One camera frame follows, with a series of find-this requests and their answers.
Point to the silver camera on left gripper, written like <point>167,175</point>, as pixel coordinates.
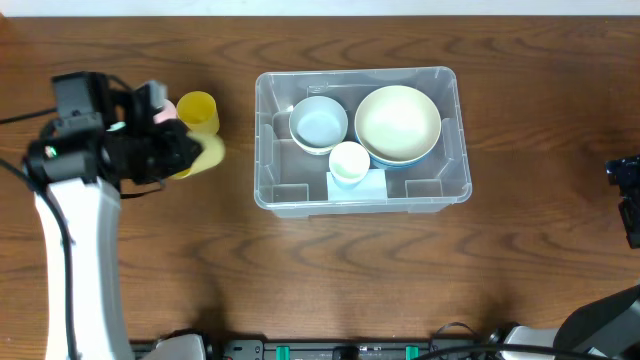
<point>82,99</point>

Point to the large beige bowl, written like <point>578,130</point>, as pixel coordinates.
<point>398,123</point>

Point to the clear plastic storage bin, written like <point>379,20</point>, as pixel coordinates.
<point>292,183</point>

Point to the small white bowl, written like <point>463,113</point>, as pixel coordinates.
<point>323,148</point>

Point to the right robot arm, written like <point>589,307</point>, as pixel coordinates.
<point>608,327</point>

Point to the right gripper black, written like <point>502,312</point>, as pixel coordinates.
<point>626,181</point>

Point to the white label on bin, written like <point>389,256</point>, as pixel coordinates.
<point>372,188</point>

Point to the light grey-blue bowl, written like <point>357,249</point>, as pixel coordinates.
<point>318,118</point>

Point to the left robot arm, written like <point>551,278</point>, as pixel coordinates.
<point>105,132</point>

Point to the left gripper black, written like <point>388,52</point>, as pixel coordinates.
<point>176,148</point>

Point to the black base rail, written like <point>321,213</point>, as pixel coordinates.
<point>194,346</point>

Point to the pink plastic cup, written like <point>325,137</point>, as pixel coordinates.
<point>167,112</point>

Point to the yellow plastic cup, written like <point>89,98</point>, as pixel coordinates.
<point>198,110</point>
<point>213,152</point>

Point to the pale white-green plastic cup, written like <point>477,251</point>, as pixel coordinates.
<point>349,161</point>

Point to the blue plastic cup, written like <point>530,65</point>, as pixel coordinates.
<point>344,185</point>

